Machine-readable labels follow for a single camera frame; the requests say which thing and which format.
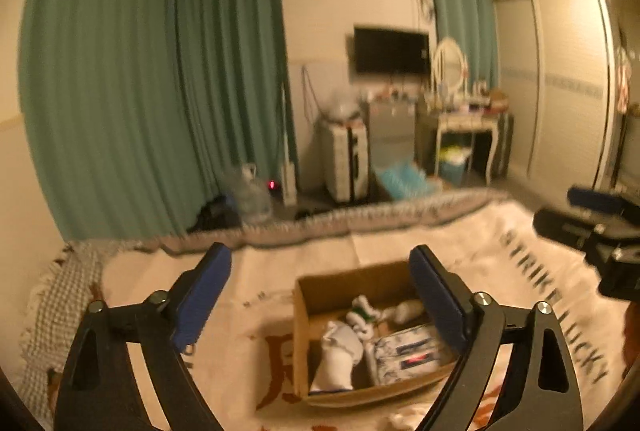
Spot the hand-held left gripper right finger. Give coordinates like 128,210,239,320
408,245,586,431

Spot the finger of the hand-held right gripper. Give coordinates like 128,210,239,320
566,184,640,218
532,208,603,258

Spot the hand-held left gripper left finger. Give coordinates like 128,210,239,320
54,242,233,431

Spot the white green sock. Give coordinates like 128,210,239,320
348,295,384,338

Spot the cardboard box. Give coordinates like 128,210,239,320
291,260,469,408

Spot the white printed blanket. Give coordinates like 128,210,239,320
20,191,632,431

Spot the dark bag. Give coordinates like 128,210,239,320
186,195,242,233

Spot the clear water jug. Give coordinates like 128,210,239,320
221,164,274,225

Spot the white sliding wardrobe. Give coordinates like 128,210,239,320
492,0,622,193

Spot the blue storage bin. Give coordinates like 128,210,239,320
438,148,474,185

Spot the blue plastic crate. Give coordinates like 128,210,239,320
374,162,432,201

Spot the checkered cloth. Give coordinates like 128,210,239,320
19,240,107,414

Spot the white dressing table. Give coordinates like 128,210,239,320
431,100,505,186

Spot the white tower appliance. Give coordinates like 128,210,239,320
279,80,298,207

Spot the white suitcase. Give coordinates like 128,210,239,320
319,118,371,203

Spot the grey cabinet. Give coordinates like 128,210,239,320
367,98,419,200

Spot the white oval vanity mirror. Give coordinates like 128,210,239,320
431,36,469,94

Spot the narrow teal curtain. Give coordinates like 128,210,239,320
424,0,502,93

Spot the clear plastic bag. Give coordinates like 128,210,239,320
324,87,369,125

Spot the wide teal curtain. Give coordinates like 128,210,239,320
16,0,187,243

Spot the black wall television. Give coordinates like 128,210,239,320
353,24,431,75

